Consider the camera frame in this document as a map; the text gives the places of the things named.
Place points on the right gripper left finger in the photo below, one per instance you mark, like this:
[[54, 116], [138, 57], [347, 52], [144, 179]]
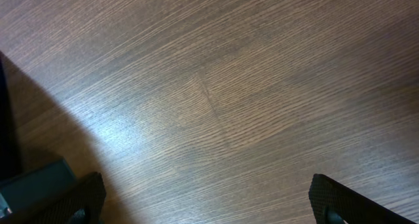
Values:
[[82, 202]]

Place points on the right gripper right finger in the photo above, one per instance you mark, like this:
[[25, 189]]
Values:
[[332, 202]]

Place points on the dark green lidded box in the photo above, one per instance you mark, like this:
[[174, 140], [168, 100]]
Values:
[[20, 189]]

